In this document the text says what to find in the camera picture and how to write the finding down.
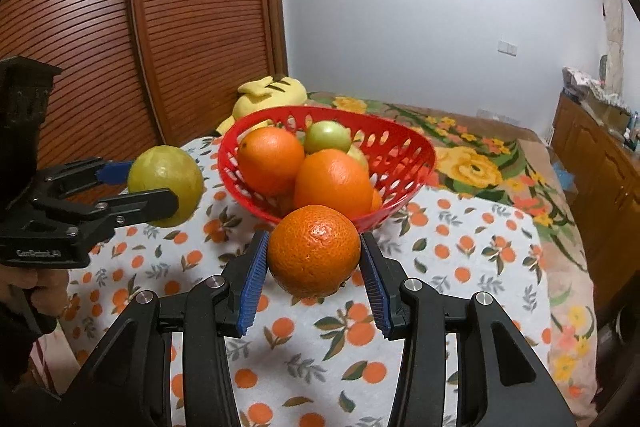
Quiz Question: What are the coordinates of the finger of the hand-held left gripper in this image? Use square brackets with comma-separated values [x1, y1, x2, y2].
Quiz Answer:
[37, 158, 133, 198]
[54, 188, 180, 236]

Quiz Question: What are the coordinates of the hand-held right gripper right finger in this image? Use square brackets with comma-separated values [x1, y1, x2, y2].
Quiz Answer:
[359, 232, 576, 427]

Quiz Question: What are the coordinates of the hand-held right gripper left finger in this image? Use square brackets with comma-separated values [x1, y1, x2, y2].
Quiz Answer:
[65, 229, 271, 427]

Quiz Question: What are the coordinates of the large yellow-green jujube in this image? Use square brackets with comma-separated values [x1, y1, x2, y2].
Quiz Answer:
[127, 146, 205, 228]

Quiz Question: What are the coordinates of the large orange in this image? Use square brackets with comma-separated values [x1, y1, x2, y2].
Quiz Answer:
[294, 149, 375, 219]

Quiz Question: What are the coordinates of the red plastic basket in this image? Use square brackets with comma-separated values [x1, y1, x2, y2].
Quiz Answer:
[217, 106, 437, 232]

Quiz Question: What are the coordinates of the medium orange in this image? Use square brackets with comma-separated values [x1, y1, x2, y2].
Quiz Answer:
[236, 127, 306, 196]

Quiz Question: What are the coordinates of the green jujube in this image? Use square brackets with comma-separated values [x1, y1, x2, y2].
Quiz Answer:
[347, 144, 371, 172]
[304, 120, 351, 154]

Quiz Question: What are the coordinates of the person's left forearm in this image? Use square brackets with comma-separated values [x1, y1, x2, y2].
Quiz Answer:
[0, 297, 66, 408]

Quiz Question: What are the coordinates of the person's left hand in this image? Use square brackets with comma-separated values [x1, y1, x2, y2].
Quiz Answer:
[0, 267, 72, 324]

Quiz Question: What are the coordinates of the orange-print tablecloth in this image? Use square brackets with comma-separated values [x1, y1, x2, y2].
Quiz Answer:
[30, 137, 553, 427]

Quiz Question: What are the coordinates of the wooden louvered wardrobe door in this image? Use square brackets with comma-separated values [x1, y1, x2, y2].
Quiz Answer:
[0, 0, 166, 172]
[127, 0, 288, 142]

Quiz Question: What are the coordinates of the yellow plush toy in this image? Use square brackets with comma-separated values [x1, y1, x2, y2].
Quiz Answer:
[216, 74, 308, 136]

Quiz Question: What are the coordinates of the small blue object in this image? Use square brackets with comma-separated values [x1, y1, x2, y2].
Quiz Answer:
[554, 162, 576, 190]

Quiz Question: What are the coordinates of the wooden cabinet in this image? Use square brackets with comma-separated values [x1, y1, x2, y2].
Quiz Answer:
[550, 94, 640, 308]

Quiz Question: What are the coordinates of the floral cloth bundle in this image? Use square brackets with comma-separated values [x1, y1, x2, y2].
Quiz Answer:
[562, 67, 636, 128]

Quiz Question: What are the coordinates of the beige patterned curtain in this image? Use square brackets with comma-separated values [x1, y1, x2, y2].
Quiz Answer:
[597, 0, 627, 82]

